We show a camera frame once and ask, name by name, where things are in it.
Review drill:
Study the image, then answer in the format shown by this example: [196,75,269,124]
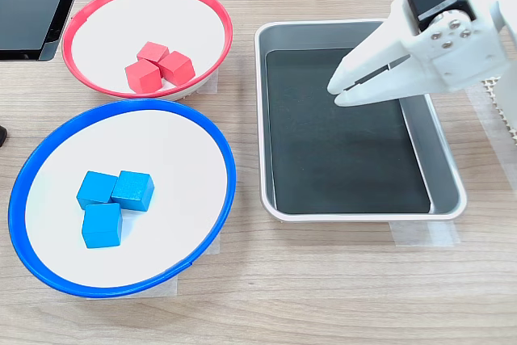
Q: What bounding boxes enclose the blue cube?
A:
[76,170,120,211]
[81,202,123,249]
[111,170,155,212]

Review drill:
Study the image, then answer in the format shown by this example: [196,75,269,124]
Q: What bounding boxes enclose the black flat electronic device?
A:
[0,0,90,62]

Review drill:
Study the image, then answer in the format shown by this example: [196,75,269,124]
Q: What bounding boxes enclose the red cube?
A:
[124,57,162,95]
[157,50,197,86]
[136,40,170,65]

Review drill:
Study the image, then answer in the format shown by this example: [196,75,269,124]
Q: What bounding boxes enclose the red-rimmed white plate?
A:
[61,0,234,102]

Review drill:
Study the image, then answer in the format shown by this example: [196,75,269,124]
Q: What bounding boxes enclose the blue-rimmed white plate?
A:
[7,98,237,300]

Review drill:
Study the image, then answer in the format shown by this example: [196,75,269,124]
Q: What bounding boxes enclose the black tray mat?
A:
[265,48,432,216]

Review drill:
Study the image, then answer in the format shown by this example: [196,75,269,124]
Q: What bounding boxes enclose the pale perforated base plate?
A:
[482,74,517,148]

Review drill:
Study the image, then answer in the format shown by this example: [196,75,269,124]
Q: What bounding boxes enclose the steel tray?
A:
[254,19,469,224]

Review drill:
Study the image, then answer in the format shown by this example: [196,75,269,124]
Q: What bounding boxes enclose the clear tape strip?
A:
[197,235,221,256]
[183,68,221,98]
[86,274,179,300]
[389,219,461,247]

